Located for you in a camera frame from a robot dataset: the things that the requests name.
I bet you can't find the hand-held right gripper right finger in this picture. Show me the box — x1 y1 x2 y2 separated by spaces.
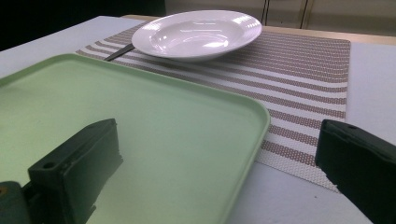
314 119 396 224

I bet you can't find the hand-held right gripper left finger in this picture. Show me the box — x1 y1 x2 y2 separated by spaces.
27 118 124 224

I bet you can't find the light green plastic tray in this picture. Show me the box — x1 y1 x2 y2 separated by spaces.
0 52 271 224

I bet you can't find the striped woven placemat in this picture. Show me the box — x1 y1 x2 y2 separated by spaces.
75 21 352 193

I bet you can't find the white deep plate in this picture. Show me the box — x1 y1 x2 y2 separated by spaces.
131 9 263 63

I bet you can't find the dark cutlery handle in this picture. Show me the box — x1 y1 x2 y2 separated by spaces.
103 42 136 63

